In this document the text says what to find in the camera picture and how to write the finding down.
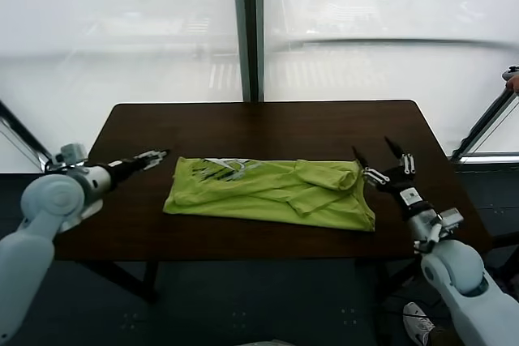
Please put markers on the slanted grey window frame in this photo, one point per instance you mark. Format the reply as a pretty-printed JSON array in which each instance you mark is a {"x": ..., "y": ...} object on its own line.
[
  {"x": 20, "y": 131},
  {"x": 486, "y": 123}
]

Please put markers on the grey handheld controller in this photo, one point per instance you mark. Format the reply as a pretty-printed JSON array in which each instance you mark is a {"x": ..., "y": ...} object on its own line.
[{"x": 510, "y": 72}]

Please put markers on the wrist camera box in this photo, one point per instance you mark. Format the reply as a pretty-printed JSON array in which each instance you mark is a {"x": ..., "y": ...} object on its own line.
[
  {"x": 452, "y": 217},
  {"x": 72, "y": 152}
]

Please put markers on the person's hand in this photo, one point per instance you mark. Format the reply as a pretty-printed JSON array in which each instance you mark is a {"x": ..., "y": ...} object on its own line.
[{"x": 514, "y": 83}]

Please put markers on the black table leg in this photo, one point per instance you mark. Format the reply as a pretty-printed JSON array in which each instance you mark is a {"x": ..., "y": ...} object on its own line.
[
  {"x": 395, "y": 277},
  {"x": 138, "y": 281}
]

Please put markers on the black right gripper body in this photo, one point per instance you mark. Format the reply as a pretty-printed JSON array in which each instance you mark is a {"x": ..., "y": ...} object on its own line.
[{"x": 399, "y": 184}]

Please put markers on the grey outdoor handrail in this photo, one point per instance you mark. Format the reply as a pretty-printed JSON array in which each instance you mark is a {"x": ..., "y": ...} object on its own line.
[{"x": 385, "y": 41}]

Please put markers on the grey robot torso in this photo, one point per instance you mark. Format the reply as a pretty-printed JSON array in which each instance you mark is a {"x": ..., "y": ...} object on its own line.
[{"x": 275, "y": 343}]

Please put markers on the dark vertical window mullion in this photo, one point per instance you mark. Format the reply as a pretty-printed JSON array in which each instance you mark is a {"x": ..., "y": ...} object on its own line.
[{"x": 248, "y": 30}]

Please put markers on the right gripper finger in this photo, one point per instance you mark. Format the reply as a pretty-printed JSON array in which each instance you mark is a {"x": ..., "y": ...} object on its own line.
[
  {"x": 371, "y": 172},
  {"x": 406, "y": 163}
]

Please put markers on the white sneaker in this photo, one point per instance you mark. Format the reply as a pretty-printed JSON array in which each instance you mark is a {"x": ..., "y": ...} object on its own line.
[{"x": 417, "y": 321}]

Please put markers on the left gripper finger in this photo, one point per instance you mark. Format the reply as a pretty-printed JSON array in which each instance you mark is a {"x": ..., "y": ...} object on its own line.
[
  {"x": 154, "y": 154},
  {"x": 158, "y": 161}
]

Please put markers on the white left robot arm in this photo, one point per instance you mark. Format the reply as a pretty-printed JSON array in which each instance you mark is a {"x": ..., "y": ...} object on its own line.
[{"x": 52, "y": 200}]

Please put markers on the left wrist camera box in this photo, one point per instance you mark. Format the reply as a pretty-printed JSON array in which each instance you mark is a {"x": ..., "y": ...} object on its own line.
[{"x": 72, "y": 152}]

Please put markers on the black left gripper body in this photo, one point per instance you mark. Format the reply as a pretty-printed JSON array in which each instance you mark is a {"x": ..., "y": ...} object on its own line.
[{"x": 127, "y": 166}]

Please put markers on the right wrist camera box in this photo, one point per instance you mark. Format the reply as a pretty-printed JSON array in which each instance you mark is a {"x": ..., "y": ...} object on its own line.
[{"x": 452, "y": 217}]

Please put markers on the lime green printed t-shirt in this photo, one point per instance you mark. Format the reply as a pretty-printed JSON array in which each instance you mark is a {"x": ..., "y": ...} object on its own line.
[{"x": 263, "y": 196}]

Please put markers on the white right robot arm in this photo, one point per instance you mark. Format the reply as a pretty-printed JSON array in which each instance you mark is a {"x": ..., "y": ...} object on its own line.
[{"x": 454, "y": 265}]

